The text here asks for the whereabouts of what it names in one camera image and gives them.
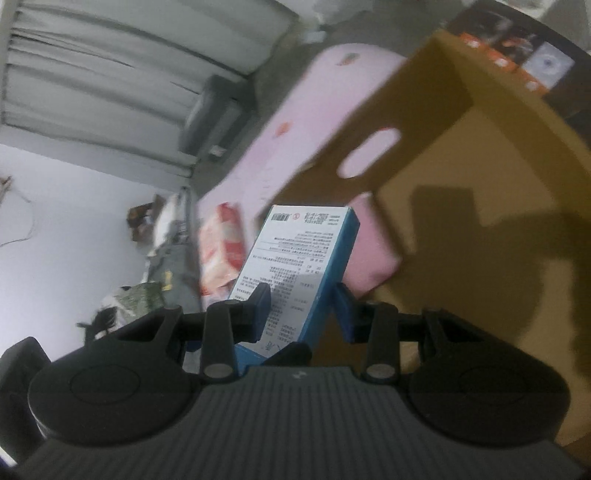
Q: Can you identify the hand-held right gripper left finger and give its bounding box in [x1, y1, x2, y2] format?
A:
[99, 281, 273, 385]

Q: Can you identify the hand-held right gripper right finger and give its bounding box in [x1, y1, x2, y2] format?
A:
[333, 282, 485, 385]

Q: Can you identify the blue and white carton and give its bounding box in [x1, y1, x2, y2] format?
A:
[231, 204, 362, 377]

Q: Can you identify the brown cardboard box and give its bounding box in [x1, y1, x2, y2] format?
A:
[271, 30, 591, 467]

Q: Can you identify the folded pink towel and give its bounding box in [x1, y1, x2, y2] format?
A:
[344, 194, 402, 296]

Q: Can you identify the red and white tissue pack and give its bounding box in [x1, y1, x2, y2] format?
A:
[198, 202, 252, 296]

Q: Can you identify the dark grey clothing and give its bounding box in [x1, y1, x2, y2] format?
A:
[142, 231, 204, 311]

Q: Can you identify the green patterned cloth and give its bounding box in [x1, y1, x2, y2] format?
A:
[104, 281, 166, 320]

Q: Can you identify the white cloth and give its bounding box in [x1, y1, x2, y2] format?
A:
[154, 190, 195, 245]

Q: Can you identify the brown object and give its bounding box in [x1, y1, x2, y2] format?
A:
[128, 194, 165, 241]

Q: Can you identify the pink bed sheet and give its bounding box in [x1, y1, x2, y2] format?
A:
[196, 43, 409, 241]

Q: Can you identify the grey curtain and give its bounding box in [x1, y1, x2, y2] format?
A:
[0, 0, 301, 178]

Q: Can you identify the black box with orange print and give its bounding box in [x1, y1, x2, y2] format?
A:
[445, 0, 591, 125]

